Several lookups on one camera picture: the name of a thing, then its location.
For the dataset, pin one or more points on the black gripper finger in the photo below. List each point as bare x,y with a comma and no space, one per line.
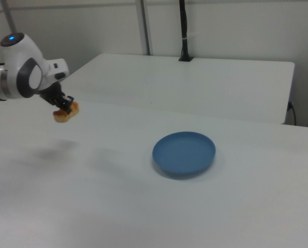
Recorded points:
64,107
68,98

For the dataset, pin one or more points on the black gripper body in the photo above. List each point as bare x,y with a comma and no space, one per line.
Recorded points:
52,93

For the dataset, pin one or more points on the golden brown bread roll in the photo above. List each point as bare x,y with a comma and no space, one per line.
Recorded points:
63,118

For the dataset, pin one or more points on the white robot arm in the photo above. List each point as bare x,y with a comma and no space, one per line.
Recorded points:
14,67

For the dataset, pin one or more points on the blue round plate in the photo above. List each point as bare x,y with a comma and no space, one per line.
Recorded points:
182,152

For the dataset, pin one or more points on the white side table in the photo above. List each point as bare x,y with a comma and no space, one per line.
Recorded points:
195,82

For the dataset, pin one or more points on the grey partition post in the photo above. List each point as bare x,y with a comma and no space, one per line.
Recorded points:
9,18
144,25

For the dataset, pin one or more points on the black camera pole with clamp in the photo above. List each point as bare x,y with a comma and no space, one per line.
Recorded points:
184,31

